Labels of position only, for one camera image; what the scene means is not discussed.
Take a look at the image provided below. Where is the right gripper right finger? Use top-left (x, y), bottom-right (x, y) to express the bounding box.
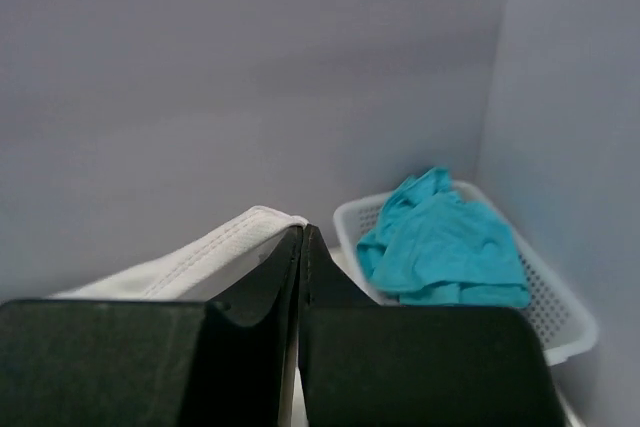
top-left (298, 226), bottom-right (565, 426)

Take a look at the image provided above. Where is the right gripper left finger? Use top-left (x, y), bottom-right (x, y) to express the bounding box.
top-left (1, 227), bottom-right (303, 426)

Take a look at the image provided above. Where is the white t shirt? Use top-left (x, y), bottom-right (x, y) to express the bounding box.
top-left (48, 206), bottom-right (308, 301)

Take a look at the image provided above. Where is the crumpled blue t shirt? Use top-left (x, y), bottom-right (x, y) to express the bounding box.
top-left (356, 167), bottom-right (531, 309)

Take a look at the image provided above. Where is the white plastic basket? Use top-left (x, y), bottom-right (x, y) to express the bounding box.
top-left (330, 193), bottom-right (598, 366)

